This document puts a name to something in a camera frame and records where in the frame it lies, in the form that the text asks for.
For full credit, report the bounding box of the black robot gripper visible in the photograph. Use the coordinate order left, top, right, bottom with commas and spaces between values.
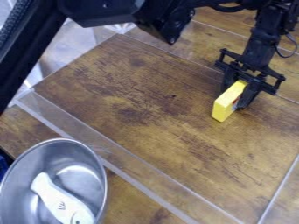
214, 28, 285, 110

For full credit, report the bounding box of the yellow butter block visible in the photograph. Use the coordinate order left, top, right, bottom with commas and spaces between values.
210, 80, 248, 122

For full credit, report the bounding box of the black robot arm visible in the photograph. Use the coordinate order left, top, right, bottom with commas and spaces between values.
0, 0, 299, 114

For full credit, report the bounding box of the clear acrylic barrier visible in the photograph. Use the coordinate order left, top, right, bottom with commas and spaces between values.
7, 19, 136, 107

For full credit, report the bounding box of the silver metal bowl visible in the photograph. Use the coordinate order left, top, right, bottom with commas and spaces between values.
0, 138, 108, 224

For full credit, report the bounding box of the cream wooden fish toy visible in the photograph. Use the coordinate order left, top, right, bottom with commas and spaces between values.
30, 172, 96, 224

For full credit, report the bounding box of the blue object at edge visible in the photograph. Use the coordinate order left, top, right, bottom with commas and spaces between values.
0, 155, 9, 182

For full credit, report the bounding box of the black cable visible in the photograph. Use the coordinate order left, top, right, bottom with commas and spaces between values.
273, 31, 299, 59

